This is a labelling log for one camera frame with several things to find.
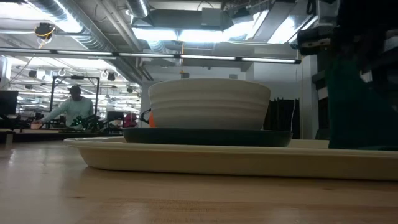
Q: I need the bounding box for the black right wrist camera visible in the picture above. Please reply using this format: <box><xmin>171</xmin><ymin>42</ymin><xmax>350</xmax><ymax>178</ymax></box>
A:
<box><xmin>297</xmin><ymin>24</ymin><xmax>335</xmax><ymax>57</ymax></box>

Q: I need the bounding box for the black background rig frame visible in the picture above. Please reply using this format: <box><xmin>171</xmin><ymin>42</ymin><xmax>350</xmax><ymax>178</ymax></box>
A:
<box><xmin>49</xmin><ymin>75</ymin><xmax>100</xmax><ymax>130</ymax></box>

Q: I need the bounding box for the pink background object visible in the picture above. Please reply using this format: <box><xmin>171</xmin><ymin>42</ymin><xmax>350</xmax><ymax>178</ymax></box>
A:
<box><xmin>123</xmin><ymin>112</ymin><xmax>138</xmax><ymax>128</ymax></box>

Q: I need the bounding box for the beige plastic tray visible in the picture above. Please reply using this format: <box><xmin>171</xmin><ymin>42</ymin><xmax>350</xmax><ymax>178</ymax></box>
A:
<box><xmin>63</xmin><ymin>136</ymin><xmax>398</xmax><ymax>182</ymax></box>

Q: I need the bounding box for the long ceiling light strip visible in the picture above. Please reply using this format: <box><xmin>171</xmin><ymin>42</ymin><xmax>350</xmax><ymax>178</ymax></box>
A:
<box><xmin>0</xmin><ymin>47</ymin><xmax>302</xmax><ymax>65</ymax></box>

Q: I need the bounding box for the dark blue round plate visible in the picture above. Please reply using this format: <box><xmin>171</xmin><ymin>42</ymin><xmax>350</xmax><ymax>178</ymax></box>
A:
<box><xmin>122</xmin><ymin>127</ymin><xmax>293</xmax><ymax>148</ymax></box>

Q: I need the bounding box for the black monitor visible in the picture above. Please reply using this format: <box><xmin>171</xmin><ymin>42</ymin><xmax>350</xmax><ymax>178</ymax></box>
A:
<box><xmin>0</xmin><ymin>90</ymin><xmax>19</xmax><ymax>116</ymax></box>

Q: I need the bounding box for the background work table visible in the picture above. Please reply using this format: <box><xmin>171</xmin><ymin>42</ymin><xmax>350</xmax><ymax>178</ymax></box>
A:
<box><xmin>0</xmin><ymin>127</ymin><xmax>125</xmax><ymax>144</ymax></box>

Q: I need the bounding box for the silver ventilation duct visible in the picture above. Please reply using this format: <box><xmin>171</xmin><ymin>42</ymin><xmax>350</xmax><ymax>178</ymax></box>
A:
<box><xmin>27</xmin><ymin>0</ymin><xmax>150</xmax><ymax>83</ymax></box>

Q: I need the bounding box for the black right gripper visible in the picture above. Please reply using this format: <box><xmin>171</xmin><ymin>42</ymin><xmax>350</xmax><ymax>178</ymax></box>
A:
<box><xmin>337</xmin><ymin>0</ymin><xmax>398</xmax><ymax>91</ymax></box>

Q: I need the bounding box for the person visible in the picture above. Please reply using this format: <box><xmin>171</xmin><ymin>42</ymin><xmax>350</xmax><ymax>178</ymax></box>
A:
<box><xmin>30</xmin><ymin>85</ymin><xmax>95</xmax><ymax>130</ymax></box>

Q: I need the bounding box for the white ribbed bowl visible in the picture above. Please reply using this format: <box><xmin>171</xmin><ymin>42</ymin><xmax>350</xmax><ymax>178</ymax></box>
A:
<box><xmin>148</xmin><ymin>77</ymin><xmax>271</xmax><ymax>131</ymax></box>

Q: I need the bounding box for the dark green cloth napkin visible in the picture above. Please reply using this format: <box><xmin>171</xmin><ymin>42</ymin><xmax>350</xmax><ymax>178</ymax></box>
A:
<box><xmin>326</xmin><ymin>55</ymin><xmax>398</xmax><ymax>152</ymax></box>

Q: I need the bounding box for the yellow ceiling cable reel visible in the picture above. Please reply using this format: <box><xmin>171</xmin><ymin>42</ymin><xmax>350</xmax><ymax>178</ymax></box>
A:
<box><xmin>34</xmin><ymin>22</ymin><xmax>57</xmax><ymax>40</ymax></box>

